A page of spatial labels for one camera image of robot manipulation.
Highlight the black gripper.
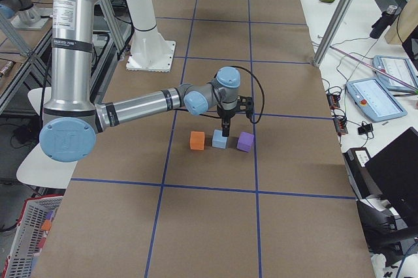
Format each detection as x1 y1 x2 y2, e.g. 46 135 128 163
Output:
217 110 235 137

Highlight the blue foam block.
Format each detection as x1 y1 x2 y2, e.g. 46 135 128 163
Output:
212 129 228 149

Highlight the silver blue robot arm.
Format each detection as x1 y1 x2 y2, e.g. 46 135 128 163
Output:
39 0 242 162

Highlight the grey robot arm left background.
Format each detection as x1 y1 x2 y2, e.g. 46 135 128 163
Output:
1 0 53 31

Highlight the purple foam block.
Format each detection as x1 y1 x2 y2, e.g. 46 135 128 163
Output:
236 132 255 153

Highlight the orange foam block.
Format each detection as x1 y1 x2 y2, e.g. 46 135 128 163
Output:
189 131 205 151

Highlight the small orange block in basket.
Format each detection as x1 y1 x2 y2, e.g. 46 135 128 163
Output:
41 219 52 232

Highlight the brown paper table cover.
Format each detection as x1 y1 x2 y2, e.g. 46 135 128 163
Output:
33 0 374 277

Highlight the orange circuit board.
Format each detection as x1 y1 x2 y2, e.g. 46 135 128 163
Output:
327 93 348 136

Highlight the near teach pendant tablet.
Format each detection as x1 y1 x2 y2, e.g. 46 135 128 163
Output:
346 78 408 122

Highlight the teach pendant tablet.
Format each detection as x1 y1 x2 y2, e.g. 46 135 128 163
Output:
346 78 408 122
372 55 417 92

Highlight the black box device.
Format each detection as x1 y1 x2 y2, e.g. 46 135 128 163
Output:
343 147 380 198

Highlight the far teach pendant tablet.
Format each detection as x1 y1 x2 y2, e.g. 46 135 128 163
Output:
372 55 417 92

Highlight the white plastic chair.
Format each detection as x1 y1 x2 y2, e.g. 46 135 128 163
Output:
16 88 79 191

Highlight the grey perforated basket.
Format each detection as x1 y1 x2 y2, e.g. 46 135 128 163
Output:
1 194 63 277

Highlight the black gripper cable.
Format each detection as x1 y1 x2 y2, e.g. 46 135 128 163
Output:
195 65 266 125

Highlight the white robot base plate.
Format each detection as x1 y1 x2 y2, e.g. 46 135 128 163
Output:
126 39 176 72

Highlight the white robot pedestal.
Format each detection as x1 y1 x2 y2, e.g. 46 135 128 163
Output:
126 0 165 55

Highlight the aluminium frame post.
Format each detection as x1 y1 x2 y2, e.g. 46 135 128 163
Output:
313 0 353 67

